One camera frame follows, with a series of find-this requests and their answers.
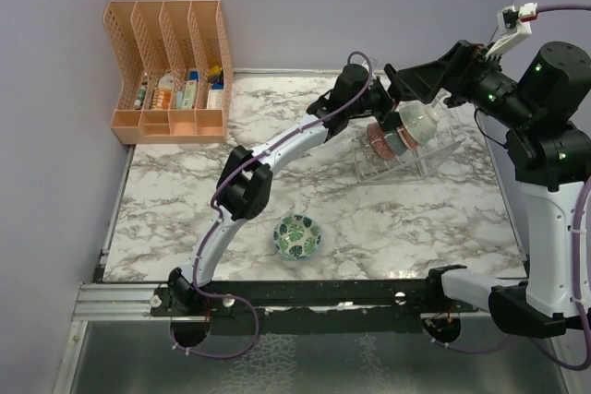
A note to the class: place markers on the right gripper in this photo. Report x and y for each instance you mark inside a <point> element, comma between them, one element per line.
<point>465,61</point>

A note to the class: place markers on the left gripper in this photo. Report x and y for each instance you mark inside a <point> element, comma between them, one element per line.
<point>386,101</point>

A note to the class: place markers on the grey blue bowl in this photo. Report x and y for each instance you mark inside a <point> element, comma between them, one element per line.
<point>395,142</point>

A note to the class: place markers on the orange white floral bowl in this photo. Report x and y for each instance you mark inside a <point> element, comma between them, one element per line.
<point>408,141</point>

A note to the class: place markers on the white green patterned bowl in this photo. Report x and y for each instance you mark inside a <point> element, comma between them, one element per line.
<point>420,121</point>

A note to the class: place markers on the dark floral pink bowl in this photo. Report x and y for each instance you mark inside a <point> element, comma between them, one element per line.
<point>378,142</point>

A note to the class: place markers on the green leaf pattern bowl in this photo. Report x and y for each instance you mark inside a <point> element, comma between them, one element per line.
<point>296,237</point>

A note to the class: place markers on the white brown lattice bowl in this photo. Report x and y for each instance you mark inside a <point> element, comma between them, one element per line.
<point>367,150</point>

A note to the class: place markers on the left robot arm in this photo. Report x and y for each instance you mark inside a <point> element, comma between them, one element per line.
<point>244,187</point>

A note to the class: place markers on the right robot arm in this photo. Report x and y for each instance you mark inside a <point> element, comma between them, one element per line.
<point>551,160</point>

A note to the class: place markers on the clear acrylic dish rack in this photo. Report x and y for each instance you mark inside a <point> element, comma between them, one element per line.
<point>423,161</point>

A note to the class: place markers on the blue yellow items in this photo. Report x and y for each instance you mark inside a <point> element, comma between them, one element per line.
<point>214,77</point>

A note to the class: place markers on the green white box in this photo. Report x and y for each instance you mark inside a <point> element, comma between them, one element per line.
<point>186,97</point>

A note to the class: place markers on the orange plastic file organizer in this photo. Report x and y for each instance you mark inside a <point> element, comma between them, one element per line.
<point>158,36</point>

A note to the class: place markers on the orange white box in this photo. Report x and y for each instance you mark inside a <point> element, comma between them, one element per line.
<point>164,92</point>

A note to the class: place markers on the small bottles in organizer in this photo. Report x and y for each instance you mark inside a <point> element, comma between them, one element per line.
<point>142,92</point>

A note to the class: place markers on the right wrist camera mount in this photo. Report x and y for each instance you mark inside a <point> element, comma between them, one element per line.
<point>514,26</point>

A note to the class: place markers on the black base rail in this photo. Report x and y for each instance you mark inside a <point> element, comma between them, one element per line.
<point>303,307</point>

